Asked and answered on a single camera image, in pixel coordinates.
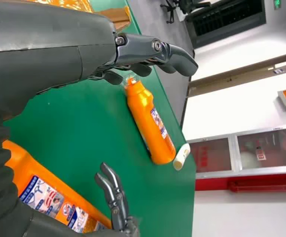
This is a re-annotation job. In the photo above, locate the orange bottle with clear cap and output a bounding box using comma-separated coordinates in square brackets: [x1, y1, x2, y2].
[122, 77, 177, 165]
[2, 140, 112, 235]

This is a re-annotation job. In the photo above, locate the small white bottle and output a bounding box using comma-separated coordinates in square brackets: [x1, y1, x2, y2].
[173, 143, 191, 171]

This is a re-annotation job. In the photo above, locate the yellow plastic bag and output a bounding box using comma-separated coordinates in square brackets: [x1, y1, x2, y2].
[27, 0, 131, 32]

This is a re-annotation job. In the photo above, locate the green table mat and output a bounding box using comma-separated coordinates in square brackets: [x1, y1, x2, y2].
[3, 0, 197, 237]

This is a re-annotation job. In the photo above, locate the black louvred panel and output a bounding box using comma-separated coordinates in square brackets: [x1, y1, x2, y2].
[185, 0, 267, 50]

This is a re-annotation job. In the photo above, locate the red glass white-framed cabinet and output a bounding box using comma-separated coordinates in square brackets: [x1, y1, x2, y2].
[187, 125, 286, 193]

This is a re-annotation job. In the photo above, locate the brown wall rail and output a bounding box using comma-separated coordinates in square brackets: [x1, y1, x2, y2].
[187, 50, 286, 98]

